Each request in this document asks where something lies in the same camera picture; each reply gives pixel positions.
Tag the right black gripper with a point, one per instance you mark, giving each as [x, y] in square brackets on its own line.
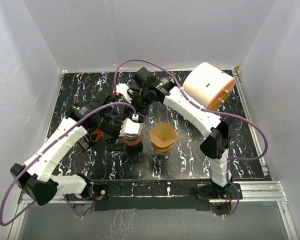
[137, 110]

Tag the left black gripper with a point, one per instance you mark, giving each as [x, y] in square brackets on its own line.
[111, 144]

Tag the orange coffee filter box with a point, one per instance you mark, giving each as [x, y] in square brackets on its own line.
[90, 139]

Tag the red black dripper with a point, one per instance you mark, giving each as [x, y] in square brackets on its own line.
[134, 149]

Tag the brown paper coffee filter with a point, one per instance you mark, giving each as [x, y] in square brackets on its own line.
[163, 135]

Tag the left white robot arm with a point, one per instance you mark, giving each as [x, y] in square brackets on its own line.
[35, 176]

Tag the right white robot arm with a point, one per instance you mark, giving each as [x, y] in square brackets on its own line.
[215, 130]

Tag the white orange coffee grinder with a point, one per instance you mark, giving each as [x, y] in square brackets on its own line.
[209, 86]

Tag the clear glass server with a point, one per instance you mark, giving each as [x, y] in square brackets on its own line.
[161, 156]

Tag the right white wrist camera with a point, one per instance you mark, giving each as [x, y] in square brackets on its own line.
[122, 90]

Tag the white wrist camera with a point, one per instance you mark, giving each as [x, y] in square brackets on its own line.
[122, 90]
[130, 129]

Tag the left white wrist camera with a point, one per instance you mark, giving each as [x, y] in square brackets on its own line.
[130, 129]

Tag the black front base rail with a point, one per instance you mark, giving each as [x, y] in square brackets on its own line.
[160, 194]

